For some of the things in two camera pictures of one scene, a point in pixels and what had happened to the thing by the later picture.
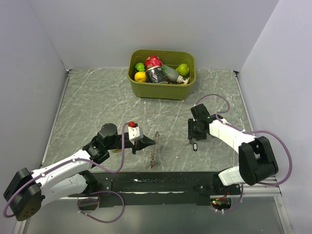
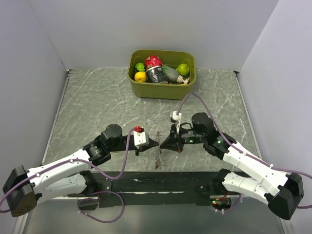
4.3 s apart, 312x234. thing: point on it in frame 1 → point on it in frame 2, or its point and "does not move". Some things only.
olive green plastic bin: [173, 91] does not move
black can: [155, 74] does not move
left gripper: [139, 145] does not move
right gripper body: [194, 130] → [187, 136]
